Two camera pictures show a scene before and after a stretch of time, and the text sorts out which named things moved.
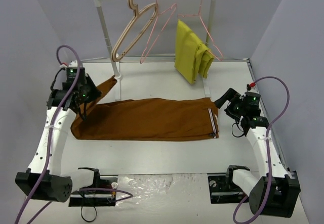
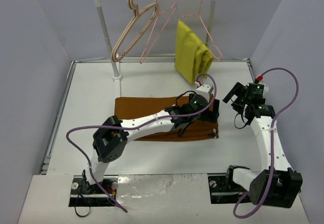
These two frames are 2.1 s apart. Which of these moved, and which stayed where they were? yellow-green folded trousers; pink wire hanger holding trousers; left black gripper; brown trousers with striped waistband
Moved: left black gripper; brown trousers with striped waistband
Stayed: pink wire hanger holding trousers; yellow-green folded trousers
